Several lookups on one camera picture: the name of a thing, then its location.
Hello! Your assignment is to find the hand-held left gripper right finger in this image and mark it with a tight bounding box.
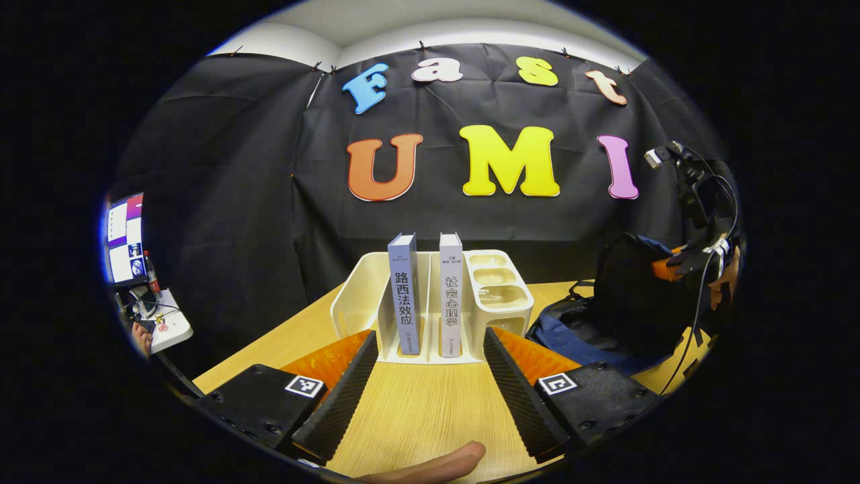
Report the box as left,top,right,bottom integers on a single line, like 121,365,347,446
482,326,666,465

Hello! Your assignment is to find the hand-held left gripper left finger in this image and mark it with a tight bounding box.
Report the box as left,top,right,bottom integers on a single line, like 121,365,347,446
195,328,380,466

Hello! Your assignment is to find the blue schoolbag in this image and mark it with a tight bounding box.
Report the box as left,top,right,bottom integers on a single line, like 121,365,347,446
526,232,713,377

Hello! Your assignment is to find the cream plastic bookshelf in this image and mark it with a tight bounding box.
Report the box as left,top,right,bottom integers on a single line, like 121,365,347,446
331,249,535,365

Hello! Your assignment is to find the blue-grey book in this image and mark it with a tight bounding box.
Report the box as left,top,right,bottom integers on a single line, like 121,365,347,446
388,233,421,356

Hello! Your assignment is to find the white book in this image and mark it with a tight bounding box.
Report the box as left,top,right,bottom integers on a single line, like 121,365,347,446
439,233,464,359

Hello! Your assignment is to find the white side table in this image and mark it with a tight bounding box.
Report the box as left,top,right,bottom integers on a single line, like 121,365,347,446
131,289,194,354

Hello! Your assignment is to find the black backdrop cloth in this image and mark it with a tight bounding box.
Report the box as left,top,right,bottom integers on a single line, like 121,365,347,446
104,42,743,350

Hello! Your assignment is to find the red bottle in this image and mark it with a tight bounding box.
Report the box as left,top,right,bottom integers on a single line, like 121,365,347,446
143,250,162,296

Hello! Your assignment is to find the computer monitor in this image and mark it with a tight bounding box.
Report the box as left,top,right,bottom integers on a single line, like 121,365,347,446
104,193,147,286

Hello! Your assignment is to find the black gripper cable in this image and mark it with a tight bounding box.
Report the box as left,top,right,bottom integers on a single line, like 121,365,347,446
658,145,740,397

